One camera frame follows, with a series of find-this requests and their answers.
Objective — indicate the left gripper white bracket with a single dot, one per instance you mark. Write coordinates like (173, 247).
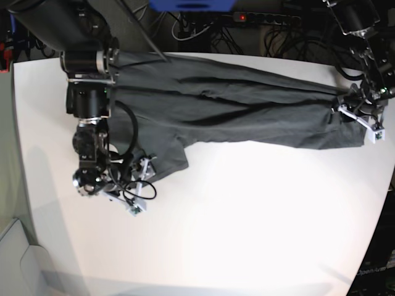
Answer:
(367, 120)

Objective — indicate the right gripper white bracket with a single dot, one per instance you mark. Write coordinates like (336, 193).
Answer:
(127, 179)

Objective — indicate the dark grey t-shirt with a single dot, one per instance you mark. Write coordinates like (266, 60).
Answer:
(188, 100)

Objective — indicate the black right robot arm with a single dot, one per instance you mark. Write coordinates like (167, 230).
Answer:
(87, 52)

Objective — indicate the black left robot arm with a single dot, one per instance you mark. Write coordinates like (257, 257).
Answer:
(365, 103)

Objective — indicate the black power strip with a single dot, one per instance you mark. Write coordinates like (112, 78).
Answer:
(266, 19)

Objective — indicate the red black object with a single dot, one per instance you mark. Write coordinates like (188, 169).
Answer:
(6, 58)

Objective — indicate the blue box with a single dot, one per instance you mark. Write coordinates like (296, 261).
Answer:
(192, 5)

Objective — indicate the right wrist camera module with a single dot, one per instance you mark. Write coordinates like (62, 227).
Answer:
(136, 209)

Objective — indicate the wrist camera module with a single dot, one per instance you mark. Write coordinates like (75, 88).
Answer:
(136, 209)
(375, 135)

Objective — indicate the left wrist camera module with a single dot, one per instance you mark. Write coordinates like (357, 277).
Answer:
(375, 135)

